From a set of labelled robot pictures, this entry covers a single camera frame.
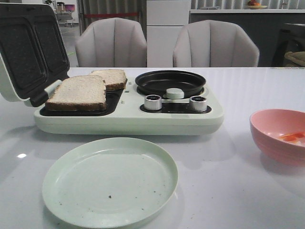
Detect green pan handle knob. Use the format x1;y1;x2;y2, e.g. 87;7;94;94
166;88;184;100

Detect dark kitchen counter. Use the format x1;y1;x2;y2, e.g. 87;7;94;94
189;9;305;67

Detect silver knob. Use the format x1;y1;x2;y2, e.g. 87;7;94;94
144;94;162;111
189;96;207;112

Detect white refrigerator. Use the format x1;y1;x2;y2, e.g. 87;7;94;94
146;0;191;67

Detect toast slice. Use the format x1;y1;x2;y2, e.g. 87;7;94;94
45;75;106;111
90;69;127;91

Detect pink bowl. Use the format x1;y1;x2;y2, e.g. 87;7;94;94
250;109;305;167

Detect black round frying pan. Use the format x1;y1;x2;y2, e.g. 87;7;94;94
135;70;206;98

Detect beige armchair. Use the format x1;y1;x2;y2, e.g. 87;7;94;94
75;18;147;67
173;20;260;67

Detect right silver knob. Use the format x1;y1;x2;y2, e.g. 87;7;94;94
189;96;207;112

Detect right beige armchair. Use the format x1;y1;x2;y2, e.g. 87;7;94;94
173;20;260;67

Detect green breakfast maker base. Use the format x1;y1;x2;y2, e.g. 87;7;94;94
34;77;224;135

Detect fruit bowl on counter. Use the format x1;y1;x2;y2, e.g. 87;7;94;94
245;0;267;10

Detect light green plate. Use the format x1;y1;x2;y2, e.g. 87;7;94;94
42;137;178;229

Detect green breakfast maker lid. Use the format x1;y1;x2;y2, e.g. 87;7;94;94
0;3;70;107

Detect left silver knob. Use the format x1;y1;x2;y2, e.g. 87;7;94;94
144;94;162;111

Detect shrimp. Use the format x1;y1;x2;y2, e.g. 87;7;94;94
278;132;305;143

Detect beige cushion at right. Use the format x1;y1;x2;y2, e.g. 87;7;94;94
284;51;305;67

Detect left beige armchair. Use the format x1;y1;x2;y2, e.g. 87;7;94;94
75;18;147;67

